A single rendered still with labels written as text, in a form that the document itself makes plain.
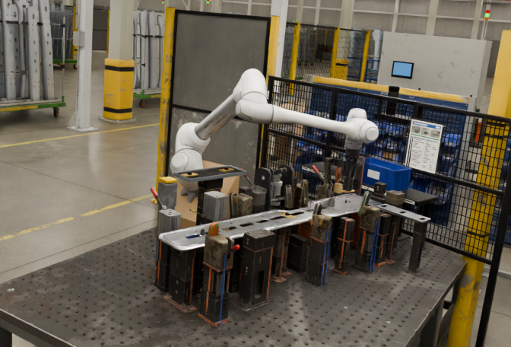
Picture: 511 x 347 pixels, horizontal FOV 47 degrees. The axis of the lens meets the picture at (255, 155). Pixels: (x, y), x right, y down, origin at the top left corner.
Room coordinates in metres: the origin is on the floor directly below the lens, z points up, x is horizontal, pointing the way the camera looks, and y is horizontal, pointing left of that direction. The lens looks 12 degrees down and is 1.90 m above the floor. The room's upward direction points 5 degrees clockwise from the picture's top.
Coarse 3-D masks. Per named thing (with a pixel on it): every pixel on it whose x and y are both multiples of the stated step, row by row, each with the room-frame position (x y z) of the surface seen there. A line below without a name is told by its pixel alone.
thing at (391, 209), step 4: (384, 204) 3.12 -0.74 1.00; (380, 208) 3.04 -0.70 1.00; (384, 208) 3.05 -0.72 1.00; (388, 208) 3.05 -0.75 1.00; (392, 208) 3.06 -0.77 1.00; (396, 208) 3.07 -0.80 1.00; (388, 212) 3.01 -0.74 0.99; (392, 212) 2.99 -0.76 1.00; (396, 212) 2.98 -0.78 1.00; (408, 212) 3.00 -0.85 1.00; (412, 212) 3.01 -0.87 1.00; (400, 216) 2.95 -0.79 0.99; (404, 216) 2.94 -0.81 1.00; (408, 216) 2.93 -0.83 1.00; (412, 216) 2.94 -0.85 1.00; (416, 216) 2.95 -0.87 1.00; (420, 216) 2.95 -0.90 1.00; (424, 216) 2.96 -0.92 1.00; (412, 220) 2.90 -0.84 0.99; (416, 220) 2.88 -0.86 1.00; (420, 220) 2.89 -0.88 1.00; (424, 220) 2.89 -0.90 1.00
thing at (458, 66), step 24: (384, 48) 9.73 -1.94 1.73; (408, 48) 9.52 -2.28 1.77; (432, 48) 9.34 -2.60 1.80; (456, 48) 9.15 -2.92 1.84; (480, 48) 8.98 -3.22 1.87; (384, 72) 9.70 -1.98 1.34; (408, 72) 9.47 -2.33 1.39; (432, 72) 9.31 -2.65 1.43; (456, 72) 9.12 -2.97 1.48; (480, 72) 8.96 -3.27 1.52; (480, 96) 9.19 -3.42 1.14
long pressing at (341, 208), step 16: (304, 208) 2.90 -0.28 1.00; (336, 208) 2.96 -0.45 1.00; (352, 208) 2.99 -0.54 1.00; (208, 224) 2.51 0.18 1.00; (224, 224) 2.54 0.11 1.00; (240, 224) 2.57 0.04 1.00; (256, 224) 2.58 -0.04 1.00; (272, 224) 2.60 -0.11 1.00; (288, 224) 2.64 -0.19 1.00; (176, 240) 2.29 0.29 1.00; (192, 240) 2.30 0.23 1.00
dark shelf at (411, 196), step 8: (304, 168) 3.75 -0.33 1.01; (312, 168) 3.70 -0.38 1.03; (320, 168) 3.72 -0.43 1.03; (368, 184) 3.41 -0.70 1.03; (408, 192) 3.32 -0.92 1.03; (416, 192) 3.34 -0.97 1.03; (408, 200) 3.17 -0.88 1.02; (416, 200) 3.15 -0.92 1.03; (424, 200) 3.18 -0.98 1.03; (432, 200) 3.24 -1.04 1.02
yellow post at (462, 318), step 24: (504, 48) 3.15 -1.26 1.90; (504, 72) 3.14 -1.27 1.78; (504, 96) 3.12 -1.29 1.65; (504, 144) 3.15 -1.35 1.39; (480, 168) 3.16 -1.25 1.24; (480, 192) 3.15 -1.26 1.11; (480, 216) 3.13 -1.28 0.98; (480, 240) 3.11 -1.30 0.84; (480, 264) 3.13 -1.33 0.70; (456, 312) 3.16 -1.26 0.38; (456, 336) 3.14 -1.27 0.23
